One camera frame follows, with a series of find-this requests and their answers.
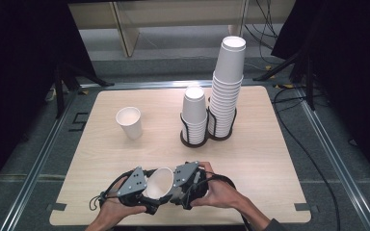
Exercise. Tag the tall stack of white cups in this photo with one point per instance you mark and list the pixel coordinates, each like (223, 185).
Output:
(229, 64)

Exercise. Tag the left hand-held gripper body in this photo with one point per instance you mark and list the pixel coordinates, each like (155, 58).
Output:
(133, 186)

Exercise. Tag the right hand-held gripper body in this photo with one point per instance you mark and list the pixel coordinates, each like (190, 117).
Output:
(192, 184)

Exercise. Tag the black metal stand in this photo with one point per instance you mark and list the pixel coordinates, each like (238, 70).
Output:
(58, 93)
(310, 93)

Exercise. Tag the yellow black floor tape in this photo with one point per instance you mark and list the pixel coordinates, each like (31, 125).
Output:
(284, 86)

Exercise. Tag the person's left hand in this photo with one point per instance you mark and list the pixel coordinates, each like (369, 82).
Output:
(115, 210)

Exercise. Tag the short stack of white cups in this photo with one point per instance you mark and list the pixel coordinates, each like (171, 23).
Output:
(194, 106)

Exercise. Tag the aluminium floor rail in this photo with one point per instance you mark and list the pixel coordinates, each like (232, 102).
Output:
(337, 160)
(38, 163)
(147, 85)

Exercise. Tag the black tape floor mark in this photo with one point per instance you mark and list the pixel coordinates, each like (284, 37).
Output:
(83, 114)

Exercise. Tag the black tape strip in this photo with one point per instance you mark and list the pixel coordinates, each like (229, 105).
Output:
(305, 207)
(56, 207)

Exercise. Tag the beige wooden shelf unit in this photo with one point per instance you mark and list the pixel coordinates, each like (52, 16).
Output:
(125, 35)

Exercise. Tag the black double cup holder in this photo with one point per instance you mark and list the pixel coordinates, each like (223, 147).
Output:
(192, 146)

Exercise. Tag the white paper cup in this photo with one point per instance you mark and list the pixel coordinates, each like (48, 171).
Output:
(159, 184)
(131, 126)

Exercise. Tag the person's right hand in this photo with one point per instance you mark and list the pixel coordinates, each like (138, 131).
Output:
(221, 194)

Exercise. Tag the black curtain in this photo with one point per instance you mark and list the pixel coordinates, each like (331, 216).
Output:
(356, 64)
(19, 80)

